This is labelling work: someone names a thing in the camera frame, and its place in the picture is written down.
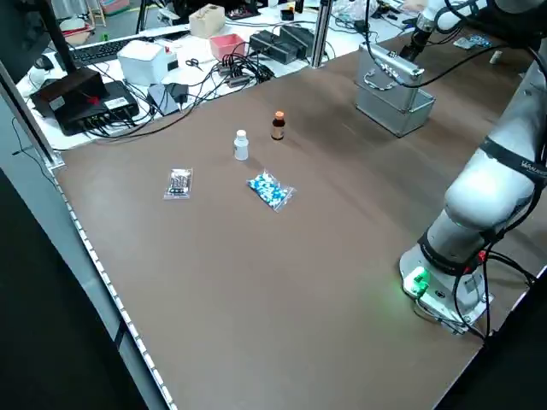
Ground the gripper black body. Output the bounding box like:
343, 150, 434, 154
408, 27, 432, 55

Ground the silver aluminium medicine case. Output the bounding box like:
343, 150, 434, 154
355, 42, 437, 138

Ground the black charger box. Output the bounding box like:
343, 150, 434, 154
279, 24, 316, 61
249, 29, 297, 65

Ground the beige cardboard box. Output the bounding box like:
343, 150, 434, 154
188, 3, 226, 38

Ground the dark box red arrow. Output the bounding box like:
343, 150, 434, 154
29, 67, 109, 137

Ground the blue white capsule bag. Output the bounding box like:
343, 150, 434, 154
452, 33, 492, 50
246, 169, 297, 214

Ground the brown bottle orange cap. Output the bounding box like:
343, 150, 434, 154
270, 110, 286, 142

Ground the grey usb hub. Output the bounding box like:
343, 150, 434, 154
217, 59, 258, 89

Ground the red plastic tray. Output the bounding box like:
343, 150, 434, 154
209, 33, 245, 62

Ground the white plastic bottle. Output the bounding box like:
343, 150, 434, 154
233, 129, 250, 162

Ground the black power adapter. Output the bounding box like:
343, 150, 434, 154
164, 81, 188, 106

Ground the grey power adapter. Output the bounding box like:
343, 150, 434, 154
147, 84, 180, 115

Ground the white cube device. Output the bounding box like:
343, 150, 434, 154
116, 39, 180, 85

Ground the clear brown swab stick packet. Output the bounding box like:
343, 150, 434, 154
162, 167, 194, 201

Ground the black keyboard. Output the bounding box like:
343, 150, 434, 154
68, 38, 130, 68

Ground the black computer monitor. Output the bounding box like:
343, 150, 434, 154
0, 0, 79, 83

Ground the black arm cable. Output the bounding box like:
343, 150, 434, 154
442, 0, 475, 26
452, 42, 547, 343

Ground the aluminium camera post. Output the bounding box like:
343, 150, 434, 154
310, 0, 332, 68

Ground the black network switch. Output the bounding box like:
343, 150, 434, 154
104, 79, 141, 121

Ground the silver table edge rail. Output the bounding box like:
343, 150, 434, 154
0, 59, 179, 410

